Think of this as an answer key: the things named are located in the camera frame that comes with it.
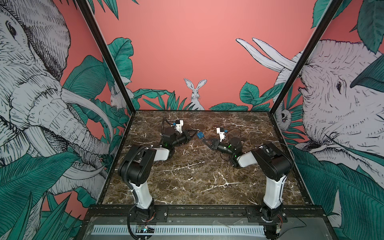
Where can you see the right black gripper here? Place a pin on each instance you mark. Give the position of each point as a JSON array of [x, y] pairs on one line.
[[215, 145]]

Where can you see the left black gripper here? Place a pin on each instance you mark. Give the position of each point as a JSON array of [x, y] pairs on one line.
[[186, 136]]

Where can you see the blue padlock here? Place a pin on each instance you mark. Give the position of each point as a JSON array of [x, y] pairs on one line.
[[200, 135]]

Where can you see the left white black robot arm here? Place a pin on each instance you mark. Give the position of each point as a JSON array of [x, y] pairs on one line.
[[136, 167]]

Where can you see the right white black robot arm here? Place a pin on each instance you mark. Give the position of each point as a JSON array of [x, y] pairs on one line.
[[274, 164]]

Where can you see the small green circuit board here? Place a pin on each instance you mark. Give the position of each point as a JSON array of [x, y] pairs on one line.
[[145, 229]]

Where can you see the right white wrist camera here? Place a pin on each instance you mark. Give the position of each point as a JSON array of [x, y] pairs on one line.
[[222, 133]]

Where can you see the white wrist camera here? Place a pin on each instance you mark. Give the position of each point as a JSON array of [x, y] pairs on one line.
[[178, 124], [222, 133]]

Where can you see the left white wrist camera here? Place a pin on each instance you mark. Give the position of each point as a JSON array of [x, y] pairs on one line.
[[178, 124]]

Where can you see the black front mounting rail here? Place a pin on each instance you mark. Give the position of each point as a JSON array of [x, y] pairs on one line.
[[163, 213]]

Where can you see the white perforated cable tray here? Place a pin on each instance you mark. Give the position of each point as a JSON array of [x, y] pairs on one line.
[[192, 230]]

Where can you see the left black frame post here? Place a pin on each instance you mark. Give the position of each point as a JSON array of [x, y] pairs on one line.
[[103, 47]]

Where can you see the black frame post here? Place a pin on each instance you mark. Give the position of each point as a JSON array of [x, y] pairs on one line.
[[325, 20], [103, 47]]

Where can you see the right black frame post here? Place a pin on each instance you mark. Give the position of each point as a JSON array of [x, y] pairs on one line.
[[325, 20]]

